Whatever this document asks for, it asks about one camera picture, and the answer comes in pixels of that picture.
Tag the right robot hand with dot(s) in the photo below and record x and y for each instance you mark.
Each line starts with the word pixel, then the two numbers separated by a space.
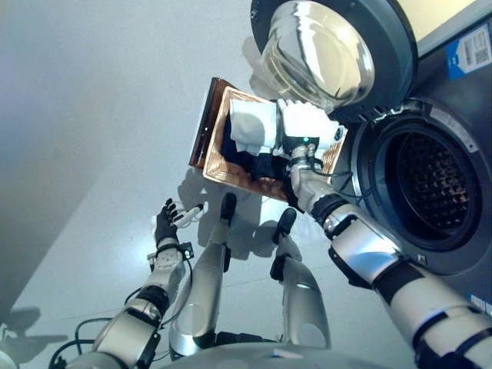
pixel 303 123

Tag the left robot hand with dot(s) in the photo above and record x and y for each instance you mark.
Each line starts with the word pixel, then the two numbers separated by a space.
pixel 165 228

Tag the white garment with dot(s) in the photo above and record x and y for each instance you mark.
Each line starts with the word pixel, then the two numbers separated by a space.
pixel 250 123

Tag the black garment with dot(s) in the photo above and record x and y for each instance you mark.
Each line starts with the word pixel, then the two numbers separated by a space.
pixel 265 165

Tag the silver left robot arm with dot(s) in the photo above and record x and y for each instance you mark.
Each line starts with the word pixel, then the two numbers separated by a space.
pixel 127 330

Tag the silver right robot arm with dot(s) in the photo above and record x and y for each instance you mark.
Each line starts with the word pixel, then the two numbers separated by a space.
pixel 369 253

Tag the grey front-load washing machine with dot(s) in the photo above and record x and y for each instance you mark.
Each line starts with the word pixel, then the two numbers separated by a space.
pixel 442 173

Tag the silver left robot leg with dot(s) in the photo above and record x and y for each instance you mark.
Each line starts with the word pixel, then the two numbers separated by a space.
pixel 203 284

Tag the round glass washer door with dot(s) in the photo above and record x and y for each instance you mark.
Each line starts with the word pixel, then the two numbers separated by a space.
pixel 330 50

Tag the rectangular wicker laundry basket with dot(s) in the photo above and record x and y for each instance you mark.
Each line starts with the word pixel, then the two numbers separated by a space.
pixel 223 169

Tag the grey robot torso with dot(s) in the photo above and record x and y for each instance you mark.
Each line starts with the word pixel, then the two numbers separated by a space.
pixel 269 355

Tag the blue white energy label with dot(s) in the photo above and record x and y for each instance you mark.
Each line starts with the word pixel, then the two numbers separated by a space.
pixel 471 52

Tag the blue white info sticker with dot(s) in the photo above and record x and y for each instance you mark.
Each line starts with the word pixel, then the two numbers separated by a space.
pixel 482 305

